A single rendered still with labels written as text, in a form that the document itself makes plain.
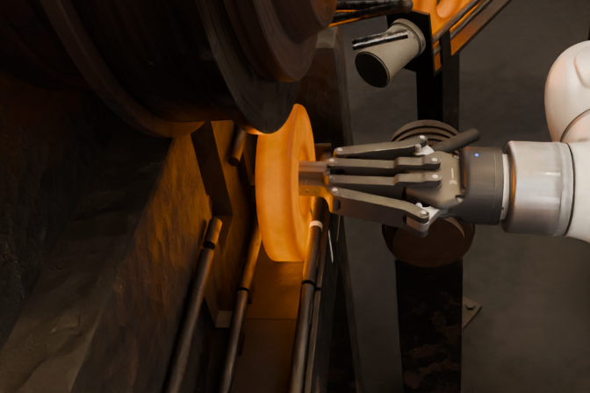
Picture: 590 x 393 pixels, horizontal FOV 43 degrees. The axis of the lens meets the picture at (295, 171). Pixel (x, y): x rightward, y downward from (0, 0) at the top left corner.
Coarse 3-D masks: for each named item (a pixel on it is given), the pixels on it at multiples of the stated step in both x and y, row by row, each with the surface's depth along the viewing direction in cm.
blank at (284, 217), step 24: (288, 120) 70; (264, 144) 69; (288, 144) 69; (312, 144) 80; (264, 168) 68; (288, 168) 68; (264, 192) 68; (288, 192) 68; (264, 216) 69; (288, 216) 68; (264, 240) 70; (288, 240) 70
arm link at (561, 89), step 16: (576, 48) 84; (560, 64) 84; (576, 64) 81; (560, 80) 82; (576, 80) 80; (544, 96) 86; (560, 96) 80; (576, 96) 78; (560, 112) 79; (576, 112) 77; (560, 128) 79
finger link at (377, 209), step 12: (336, 192) 71; (348, 192) 71; (360, 192) 71; (348, 204) 71; (360, 204) 71; (372, 204) 70; (384, 204) 70; (396, 204) 70; (408, 204) 70; (348, 216) 72; (360, 216) 72; (372, 216) 71; (384, 216) 70; (396, 216) 70; (408, 216) 69; (420, 216) 68; (408, 228) 70
